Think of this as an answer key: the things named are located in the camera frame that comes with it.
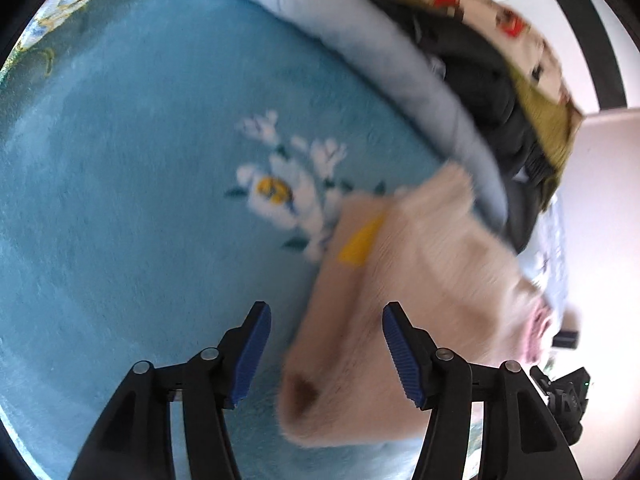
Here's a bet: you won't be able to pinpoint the olive green sweater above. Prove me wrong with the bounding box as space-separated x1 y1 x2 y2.
510 67 583 211

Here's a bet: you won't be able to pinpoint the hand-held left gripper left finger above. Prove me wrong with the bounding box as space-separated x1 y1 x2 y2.
67 301 273 480

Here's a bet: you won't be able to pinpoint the white wardrobe with black stripe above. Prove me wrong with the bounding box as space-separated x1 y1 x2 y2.
470 0 640 121

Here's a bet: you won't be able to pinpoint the pink knit garment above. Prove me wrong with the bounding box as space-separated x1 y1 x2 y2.
520 300 556 363

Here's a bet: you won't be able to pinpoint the light blue floral quilt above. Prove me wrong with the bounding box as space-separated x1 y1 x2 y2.
165 0 576 321

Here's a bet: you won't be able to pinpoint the dark grey clothes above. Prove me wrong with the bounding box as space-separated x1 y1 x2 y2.
350 0 548 256

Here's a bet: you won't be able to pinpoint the cartoon print cream garment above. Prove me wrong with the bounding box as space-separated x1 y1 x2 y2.
372 0 586 116

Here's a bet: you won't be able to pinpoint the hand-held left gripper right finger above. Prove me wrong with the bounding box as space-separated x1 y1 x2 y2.
382 301 583 480

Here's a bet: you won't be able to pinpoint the beige knit sweater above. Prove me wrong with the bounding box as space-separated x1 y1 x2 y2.
276 161 548 448

